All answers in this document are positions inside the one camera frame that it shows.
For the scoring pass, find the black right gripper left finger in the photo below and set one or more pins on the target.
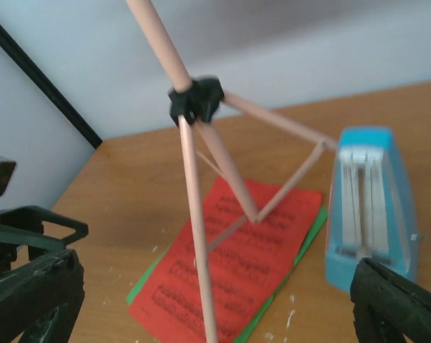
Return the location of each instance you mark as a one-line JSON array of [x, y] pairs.
[[41, 300]]

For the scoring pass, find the pink music stand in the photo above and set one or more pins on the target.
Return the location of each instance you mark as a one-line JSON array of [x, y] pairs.
[[194, 102]]

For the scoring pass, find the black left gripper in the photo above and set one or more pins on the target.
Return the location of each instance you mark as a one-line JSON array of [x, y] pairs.
[[25, 226]]

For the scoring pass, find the red sheet music page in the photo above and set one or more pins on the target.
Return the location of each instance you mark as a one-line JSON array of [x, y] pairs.
[[246, 268]]

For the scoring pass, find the green sheet music page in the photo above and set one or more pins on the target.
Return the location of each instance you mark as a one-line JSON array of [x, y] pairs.
[[248, 330]]

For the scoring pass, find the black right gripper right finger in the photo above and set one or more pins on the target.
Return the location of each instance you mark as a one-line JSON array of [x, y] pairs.
[[387, 306]]

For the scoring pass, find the blue metronome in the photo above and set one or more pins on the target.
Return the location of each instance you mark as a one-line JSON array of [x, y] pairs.
[[372, 210]]

